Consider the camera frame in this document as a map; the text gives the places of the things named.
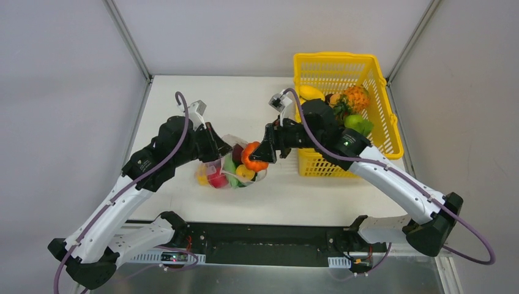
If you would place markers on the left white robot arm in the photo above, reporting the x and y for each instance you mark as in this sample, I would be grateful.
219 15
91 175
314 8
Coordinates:
93 253

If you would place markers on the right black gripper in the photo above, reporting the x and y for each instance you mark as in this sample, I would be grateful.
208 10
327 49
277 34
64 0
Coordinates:
276 138

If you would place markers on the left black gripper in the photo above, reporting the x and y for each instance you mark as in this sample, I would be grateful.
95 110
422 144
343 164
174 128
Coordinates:
209 143

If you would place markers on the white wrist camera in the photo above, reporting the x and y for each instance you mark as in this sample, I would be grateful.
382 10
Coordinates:
284 105
196 111

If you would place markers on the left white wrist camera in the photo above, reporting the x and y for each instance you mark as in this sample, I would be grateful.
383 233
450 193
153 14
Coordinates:
196 111

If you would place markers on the clear pink-dotted zip bag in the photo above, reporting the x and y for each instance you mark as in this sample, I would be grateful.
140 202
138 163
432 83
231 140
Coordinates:
259 167

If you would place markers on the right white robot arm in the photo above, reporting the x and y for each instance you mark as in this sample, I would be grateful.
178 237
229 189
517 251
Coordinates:
425 227

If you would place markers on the green toy lime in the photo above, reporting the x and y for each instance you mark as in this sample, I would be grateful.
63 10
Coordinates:
355 122

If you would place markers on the yellow orange toy fruit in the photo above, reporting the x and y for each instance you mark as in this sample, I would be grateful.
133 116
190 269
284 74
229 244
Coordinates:
244 174

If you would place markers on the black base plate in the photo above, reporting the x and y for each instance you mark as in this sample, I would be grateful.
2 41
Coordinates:
272 245

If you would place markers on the yellow toy bell pepper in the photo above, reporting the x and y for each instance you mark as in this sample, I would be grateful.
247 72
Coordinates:
201 175

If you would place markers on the white toy radish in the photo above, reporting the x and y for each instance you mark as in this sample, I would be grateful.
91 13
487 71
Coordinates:
365 127

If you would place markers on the toy pineapple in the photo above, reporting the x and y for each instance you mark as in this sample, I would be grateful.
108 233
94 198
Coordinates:
352 101

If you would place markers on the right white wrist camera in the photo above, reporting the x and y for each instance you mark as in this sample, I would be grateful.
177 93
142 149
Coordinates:
284 105

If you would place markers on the red toy apple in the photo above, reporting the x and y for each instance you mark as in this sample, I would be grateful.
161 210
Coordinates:
217 179

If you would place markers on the yellow plastic basket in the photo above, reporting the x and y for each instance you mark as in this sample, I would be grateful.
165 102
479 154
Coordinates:
334 72

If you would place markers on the yellow toy mango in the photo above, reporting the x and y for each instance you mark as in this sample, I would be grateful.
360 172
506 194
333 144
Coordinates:
307 93

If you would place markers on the green toy cucumber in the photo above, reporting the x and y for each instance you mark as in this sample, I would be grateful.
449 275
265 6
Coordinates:
229 170

